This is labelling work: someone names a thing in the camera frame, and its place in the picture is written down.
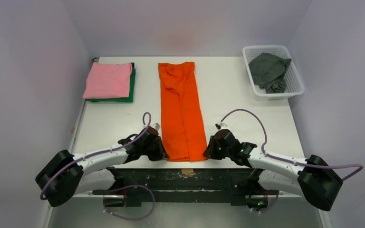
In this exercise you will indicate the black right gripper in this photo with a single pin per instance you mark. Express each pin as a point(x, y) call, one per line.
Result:
point(214, 148)

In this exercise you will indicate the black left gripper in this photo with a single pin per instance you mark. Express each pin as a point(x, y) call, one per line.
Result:
point(160, 154)

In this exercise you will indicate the orange t shirt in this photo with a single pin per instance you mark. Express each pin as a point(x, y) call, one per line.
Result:
point(182, 124)

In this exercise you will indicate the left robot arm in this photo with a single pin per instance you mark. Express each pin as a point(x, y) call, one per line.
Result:
point(68, 174)

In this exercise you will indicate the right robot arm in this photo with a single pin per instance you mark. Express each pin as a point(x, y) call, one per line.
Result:
point(310, 178)

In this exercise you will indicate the green folded t shirt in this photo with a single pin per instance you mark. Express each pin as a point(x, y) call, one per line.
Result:
point(128, 99)

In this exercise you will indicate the pink folded t shirt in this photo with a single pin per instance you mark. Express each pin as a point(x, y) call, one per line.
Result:
point(108, 81)

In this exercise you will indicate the white plastic basket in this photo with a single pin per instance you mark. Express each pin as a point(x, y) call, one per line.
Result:
point(294, 82)

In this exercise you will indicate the dark grey t shirt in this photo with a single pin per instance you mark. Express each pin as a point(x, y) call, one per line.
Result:
point(268, 72)

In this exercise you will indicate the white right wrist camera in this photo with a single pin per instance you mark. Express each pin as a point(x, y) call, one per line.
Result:
point(220, 126)

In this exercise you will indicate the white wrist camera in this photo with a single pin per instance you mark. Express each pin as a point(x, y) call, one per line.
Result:
point(220, 126)
point(156, 126)

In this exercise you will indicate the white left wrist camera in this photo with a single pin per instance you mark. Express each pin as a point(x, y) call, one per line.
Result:
point(156, 126)

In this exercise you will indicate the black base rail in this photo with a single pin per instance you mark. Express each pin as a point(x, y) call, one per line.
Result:
point(237, 187)

